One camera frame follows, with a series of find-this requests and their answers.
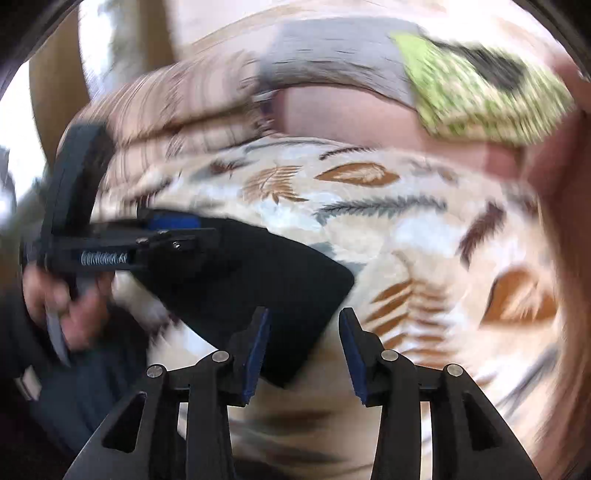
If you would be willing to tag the pink bed sheet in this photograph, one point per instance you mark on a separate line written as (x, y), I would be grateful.
(351, 115)

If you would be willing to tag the black pants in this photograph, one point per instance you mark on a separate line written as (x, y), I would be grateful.
(277, 295)

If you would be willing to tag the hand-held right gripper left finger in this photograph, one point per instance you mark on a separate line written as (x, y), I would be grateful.
(258, 350)

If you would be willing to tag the wooden door with glass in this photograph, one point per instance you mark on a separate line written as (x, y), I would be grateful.
(55, 83)

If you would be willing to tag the green patterned quilt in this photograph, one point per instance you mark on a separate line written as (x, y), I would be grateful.
(461, 115)

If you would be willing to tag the dark grey garment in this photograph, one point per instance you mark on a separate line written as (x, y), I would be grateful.
(489, 64)

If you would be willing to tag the person's left hand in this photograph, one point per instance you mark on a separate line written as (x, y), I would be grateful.
(83, 318)

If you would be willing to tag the grey quilted blanket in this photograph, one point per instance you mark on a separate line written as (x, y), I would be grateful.
(332, 60)

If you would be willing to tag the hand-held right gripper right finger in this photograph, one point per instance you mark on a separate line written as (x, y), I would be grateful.
(353, 355)

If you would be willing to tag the person's leg in dark trousers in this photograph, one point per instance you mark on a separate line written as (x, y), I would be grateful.
(106, 392)

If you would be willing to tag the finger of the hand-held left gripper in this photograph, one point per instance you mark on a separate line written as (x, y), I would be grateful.
(175, 221)
(152, 254)

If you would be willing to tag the leaf print plush blanket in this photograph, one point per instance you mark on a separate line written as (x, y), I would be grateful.
(415, 240)

